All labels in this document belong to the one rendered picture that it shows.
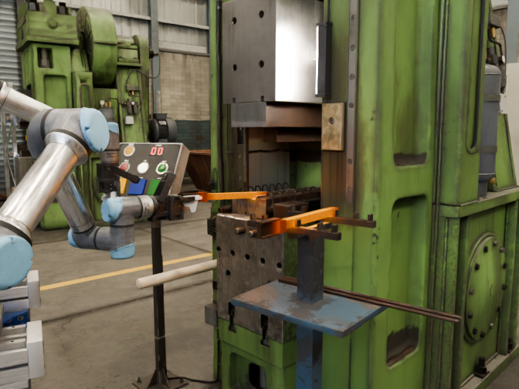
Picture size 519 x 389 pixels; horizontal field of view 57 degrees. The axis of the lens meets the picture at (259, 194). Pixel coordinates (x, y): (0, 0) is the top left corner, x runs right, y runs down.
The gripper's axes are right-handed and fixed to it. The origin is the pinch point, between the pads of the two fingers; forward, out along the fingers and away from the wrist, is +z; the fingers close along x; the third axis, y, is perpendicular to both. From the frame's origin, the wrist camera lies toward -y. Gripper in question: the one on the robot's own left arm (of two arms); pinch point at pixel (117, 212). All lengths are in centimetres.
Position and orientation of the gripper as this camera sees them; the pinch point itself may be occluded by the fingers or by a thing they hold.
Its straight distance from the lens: 198.8
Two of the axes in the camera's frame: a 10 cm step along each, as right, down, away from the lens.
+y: -9.0, 0.6, -4.3
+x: 4.3, 1.2, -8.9
